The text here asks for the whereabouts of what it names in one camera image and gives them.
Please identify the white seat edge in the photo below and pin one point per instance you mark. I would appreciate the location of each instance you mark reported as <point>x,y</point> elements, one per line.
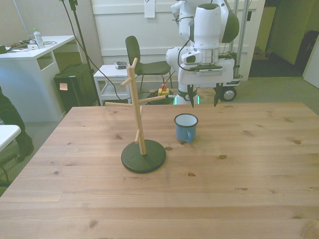
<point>7,133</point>

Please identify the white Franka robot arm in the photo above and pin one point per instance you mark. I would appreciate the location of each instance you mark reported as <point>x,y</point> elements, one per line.
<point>207,25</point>

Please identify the small white box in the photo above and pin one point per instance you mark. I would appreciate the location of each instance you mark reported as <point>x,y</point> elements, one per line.
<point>32,46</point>

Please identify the blue enamel mug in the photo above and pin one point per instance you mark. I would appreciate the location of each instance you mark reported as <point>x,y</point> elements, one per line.
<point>185,130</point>

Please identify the small white side table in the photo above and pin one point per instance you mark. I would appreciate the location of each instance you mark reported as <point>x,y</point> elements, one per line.
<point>109,72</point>

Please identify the person leg dark trousers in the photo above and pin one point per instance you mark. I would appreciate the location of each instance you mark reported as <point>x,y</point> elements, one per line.
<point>12,117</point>

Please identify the silver wrist camera bar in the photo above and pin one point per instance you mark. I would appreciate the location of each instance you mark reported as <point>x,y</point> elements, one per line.
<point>209,72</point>

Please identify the aluminium pole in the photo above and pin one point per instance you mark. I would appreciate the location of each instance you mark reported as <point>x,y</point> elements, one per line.
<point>243,32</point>

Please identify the cardboard box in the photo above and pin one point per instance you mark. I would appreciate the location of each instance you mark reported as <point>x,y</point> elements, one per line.
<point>261,53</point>

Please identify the black chair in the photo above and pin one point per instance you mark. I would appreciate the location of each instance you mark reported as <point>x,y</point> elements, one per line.
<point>135,53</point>

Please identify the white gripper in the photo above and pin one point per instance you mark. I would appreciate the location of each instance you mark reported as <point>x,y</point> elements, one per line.
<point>207,80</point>

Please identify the small grey device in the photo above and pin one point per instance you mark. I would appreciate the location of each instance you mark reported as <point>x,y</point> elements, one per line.
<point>120,65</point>

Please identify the wooden mug tree black base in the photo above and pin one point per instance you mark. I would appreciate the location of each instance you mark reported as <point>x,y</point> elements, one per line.
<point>143,159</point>

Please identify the white desk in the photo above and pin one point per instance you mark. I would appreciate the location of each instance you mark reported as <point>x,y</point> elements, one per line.
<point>22,69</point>

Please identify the white paper sheet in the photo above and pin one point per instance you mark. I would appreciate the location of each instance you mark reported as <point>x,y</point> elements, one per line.
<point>149,10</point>

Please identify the clear plastic bottle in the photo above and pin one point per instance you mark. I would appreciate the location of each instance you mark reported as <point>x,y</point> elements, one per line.
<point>39,38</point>

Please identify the black computer tower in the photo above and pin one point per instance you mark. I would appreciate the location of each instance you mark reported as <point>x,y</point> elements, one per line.
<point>74,87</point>

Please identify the red yellow emergency stop button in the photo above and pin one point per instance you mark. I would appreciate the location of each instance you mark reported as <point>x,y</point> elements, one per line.
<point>164,89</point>

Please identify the wheeled equipment cart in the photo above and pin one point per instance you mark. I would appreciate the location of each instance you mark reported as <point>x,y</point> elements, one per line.
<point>229,94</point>

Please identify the black camera stand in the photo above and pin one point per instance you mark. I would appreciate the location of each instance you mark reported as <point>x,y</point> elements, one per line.
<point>82,42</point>

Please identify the black office chair base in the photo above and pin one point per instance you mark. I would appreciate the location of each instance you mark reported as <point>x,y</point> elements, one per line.
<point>7,161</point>

